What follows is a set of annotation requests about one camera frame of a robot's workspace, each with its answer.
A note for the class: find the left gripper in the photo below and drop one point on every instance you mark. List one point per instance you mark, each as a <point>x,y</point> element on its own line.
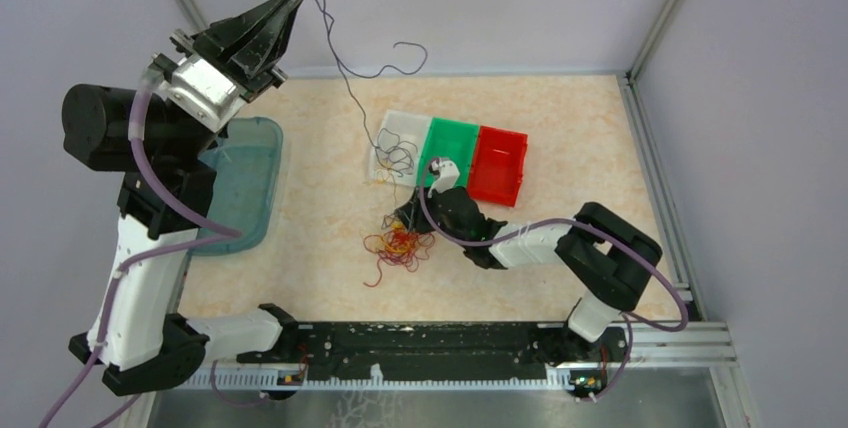
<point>258,61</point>

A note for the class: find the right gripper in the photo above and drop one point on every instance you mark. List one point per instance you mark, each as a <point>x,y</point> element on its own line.
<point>412,214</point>

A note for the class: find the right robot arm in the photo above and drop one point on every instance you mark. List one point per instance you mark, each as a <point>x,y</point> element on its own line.
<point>612,258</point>

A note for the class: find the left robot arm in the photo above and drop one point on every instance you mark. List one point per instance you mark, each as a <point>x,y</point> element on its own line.
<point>154,136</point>

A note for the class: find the white plastic bin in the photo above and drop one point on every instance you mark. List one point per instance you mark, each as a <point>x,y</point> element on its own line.
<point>399,141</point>

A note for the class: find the green plastic bin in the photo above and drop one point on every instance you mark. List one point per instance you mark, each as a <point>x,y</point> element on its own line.
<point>451,139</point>

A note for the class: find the red plastic bin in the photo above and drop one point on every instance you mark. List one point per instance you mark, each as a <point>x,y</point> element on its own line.
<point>496,173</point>

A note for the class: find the teal translucent tray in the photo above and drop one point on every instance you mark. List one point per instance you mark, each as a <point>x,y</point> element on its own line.
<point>247,160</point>

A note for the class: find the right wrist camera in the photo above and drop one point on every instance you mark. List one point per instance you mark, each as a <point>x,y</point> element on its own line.
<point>445,174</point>

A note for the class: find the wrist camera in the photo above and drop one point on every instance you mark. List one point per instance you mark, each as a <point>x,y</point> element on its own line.
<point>197,87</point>
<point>445,174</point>

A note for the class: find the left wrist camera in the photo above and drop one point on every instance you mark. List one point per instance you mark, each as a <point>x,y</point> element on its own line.
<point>197,87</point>

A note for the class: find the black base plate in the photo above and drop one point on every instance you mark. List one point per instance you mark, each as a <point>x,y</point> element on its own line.
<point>435,352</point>

